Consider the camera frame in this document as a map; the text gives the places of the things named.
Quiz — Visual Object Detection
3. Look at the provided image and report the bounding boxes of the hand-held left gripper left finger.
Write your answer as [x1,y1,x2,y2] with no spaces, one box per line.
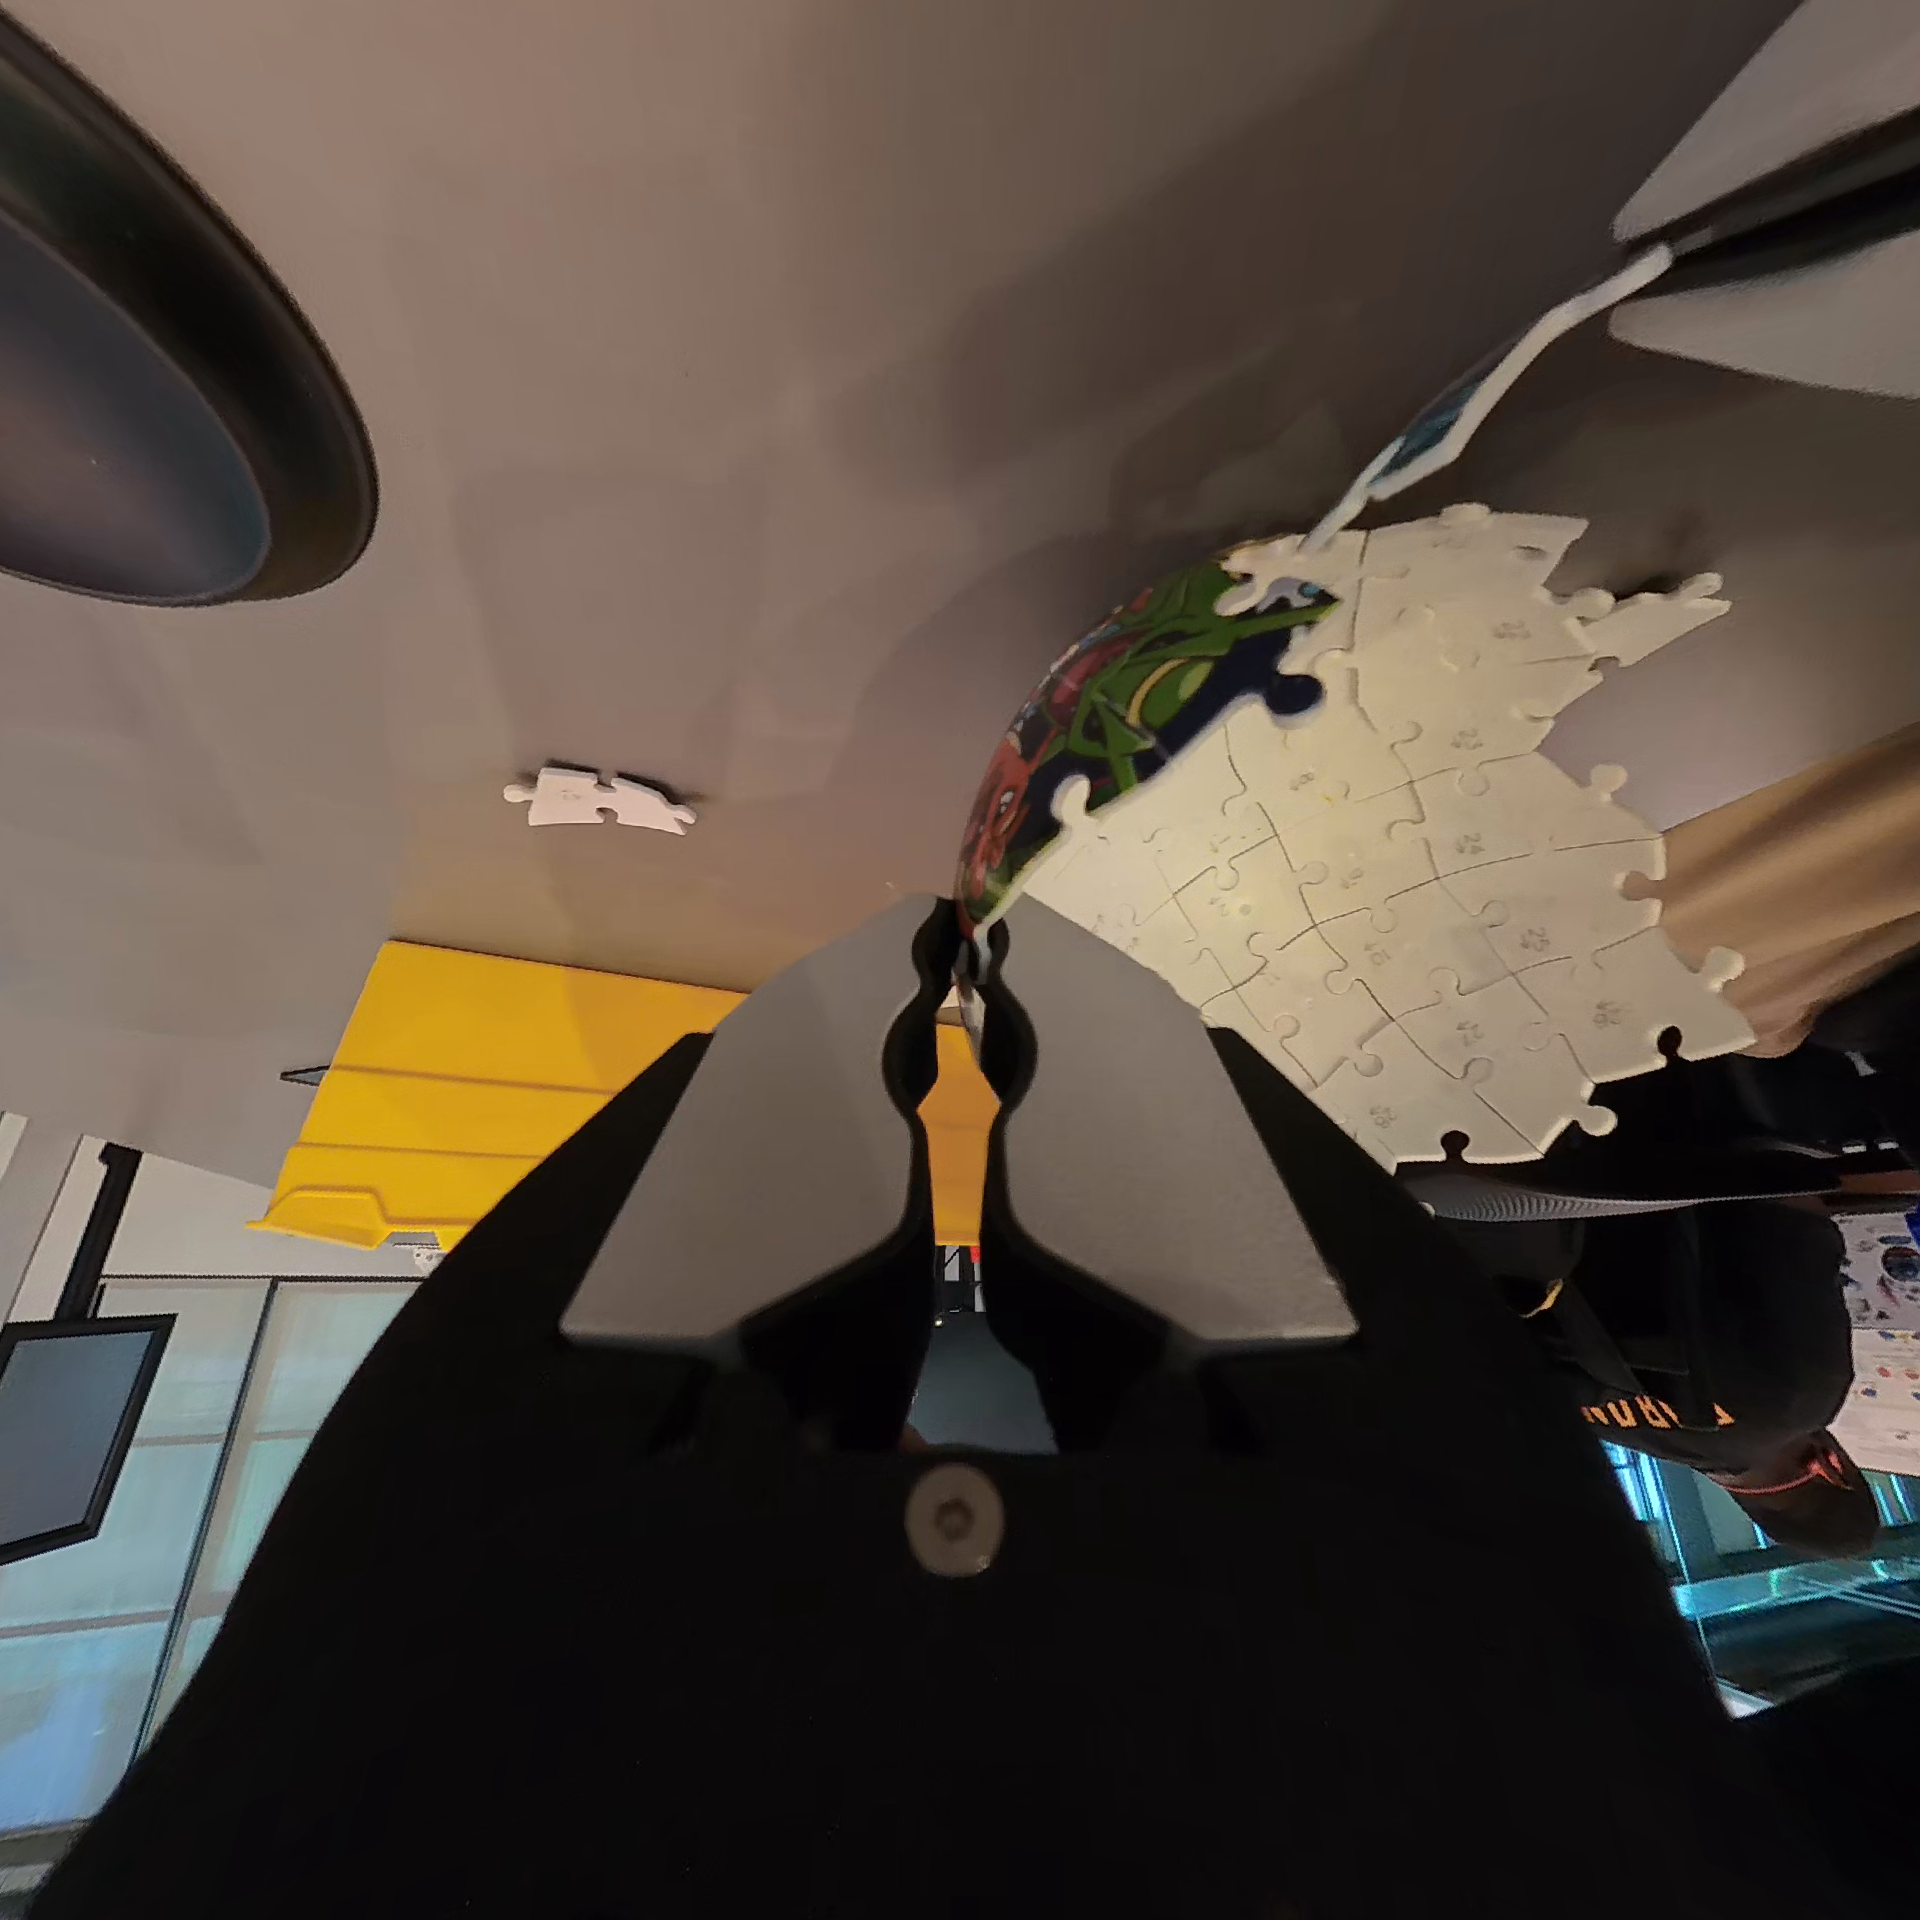
[554,888,962,1452]

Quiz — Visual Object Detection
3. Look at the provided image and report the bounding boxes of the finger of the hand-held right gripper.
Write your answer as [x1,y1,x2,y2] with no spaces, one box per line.
[1610,0,1920,252]
[1607,182,1920,402]

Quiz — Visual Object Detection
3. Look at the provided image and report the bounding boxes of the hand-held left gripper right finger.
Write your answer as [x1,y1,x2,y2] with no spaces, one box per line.
[959,903,1359,1452]

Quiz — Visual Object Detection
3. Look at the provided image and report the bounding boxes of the partly built puzzle ball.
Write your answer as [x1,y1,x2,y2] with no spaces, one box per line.
[957,508,1757,1176]

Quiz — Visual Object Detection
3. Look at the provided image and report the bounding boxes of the joined white puzzle piece pair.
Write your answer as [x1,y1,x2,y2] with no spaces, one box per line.
[503,766,702,839]

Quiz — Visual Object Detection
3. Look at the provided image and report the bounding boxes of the black round puzzle stand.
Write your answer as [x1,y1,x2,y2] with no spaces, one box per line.
[0,16,377,609]

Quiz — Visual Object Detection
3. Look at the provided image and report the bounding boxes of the yellow plastic bin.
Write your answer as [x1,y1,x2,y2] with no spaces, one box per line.
[246,937,1002,1251]

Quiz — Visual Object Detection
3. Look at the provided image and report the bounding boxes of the person's beige trousers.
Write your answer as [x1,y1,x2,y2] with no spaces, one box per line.
[1655,727,1920,1059]

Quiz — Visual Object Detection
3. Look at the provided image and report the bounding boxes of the black computer monitor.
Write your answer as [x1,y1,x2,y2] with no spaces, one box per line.
[0,1313,178,1569]

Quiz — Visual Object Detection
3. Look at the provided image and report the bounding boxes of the printed wall poster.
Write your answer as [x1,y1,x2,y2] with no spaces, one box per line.
[1833,1207,1920,1479]

